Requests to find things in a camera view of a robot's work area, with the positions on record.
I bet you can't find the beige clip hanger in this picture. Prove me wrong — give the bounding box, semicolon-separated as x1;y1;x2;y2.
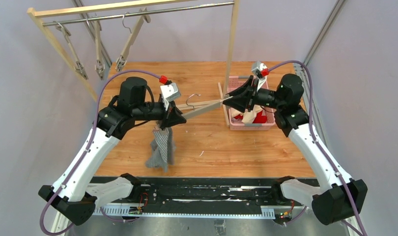
115;12;151;72
53;21;88;80
93;21;105;80
153;93;232;133

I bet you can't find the cream underwear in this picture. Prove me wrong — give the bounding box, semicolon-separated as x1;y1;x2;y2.
240;105;267;124

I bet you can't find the red underwear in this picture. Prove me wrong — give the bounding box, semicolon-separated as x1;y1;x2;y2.
231;109;268;124

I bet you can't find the striped grey underwear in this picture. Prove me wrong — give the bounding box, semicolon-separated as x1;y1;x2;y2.
145;127;176;172

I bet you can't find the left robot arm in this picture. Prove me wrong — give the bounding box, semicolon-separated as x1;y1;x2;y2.
38;77;186;226

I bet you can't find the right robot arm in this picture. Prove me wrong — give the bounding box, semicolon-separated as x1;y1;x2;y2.
223;74;368;225

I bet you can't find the empty beige clip hanger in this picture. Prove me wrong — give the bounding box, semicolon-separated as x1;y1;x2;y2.
53;21;88;80

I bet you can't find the pink plastic basket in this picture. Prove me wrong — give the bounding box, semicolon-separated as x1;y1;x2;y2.
227;76;275;131

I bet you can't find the wooden clothes rack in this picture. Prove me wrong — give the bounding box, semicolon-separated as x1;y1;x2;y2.
26;0;241;128

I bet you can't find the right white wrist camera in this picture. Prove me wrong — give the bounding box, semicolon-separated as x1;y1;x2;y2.
252;61;269;90

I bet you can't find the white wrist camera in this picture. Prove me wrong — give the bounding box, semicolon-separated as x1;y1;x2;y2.
160;83;181;111
252;61;269;90

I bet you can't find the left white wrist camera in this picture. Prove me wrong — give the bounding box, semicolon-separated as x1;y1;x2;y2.
160;83;181;111

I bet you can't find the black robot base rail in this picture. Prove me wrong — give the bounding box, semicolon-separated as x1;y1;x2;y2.
91;176;333;219

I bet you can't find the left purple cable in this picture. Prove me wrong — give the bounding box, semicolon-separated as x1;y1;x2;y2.
39;69;169;236

